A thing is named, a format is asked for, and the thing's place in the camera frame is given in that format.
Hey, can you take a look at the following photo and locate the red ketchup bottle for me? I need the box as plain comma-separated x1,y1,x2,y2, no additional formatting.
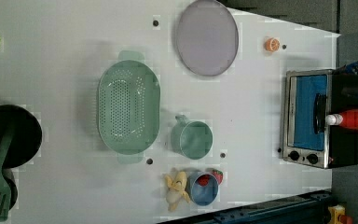
325,109,358,130

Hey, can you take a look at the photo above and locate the black toaster oven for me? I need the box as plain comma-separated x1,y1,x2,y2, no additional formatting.
281,69,358,169

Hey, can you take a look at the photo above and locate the green mug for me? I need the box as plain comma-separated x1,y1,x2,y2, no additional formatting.
171,115,213,160

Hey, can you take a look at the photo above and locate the green perforated colander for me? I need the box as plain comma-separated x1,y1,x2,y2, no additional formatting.
97,50,160,164

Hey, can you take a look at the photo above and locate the toy strawberry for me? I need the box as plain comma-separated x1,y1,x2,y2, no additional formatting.
212,169,224,184

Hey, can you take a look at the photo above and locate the toy banana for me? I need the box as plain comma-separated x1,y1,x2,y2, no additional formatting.
164,171,190,212

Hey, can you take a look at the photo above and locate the blue cup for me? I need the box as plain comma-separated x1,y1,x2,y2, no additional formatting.
186,172,219,206

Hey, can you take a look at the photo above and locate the grey round plate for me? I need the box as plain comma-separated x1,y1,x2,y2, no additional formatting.
175,0,239,76

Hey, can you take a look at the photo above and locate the orange slice toy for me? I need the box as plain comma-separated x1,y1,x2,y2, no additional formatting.
264,37,281,52

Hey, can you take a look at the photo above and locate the black frying pan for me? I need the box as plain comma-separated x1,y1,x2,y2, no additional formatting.
0,104,43,171

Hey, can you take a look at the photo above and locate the blue metal frame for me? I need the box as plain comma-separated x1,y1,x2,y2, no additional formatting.
159,190,337,224

